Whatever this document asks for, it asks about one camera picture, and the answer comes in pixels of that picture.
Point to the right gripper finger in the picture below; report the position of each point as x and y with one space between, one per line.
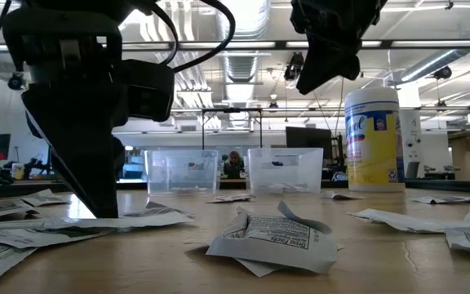
329 67

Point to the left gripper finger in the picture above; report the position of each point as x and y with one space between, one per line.
80 143

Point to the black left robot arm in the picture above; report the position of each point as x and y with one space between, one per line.
76 5

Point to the black monitor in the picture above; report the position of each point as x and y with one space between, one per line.
308 138

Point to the clear plastic bin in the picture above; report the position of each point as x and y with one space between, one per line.
157 171
300 171

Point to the Lysol wipes canister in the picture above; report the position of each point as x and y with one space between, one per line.
373 151

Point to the white pillar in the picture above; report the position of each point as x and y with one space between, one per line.
410 139

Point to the person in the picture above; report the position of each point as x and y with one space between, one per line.
233 165

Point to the crumpled antiseptic wipe packet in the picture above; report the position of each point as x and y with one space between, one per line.
276 241

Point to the overhead camera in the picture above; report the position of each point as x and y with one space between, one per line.
294 67

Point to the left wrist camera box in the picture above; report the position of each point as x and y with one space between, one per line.
149 90

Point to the silver ceiling duct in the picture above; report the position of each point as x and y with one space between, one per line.
241 65

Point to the black background rig frame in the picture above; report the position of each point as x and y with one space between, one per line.
231 109

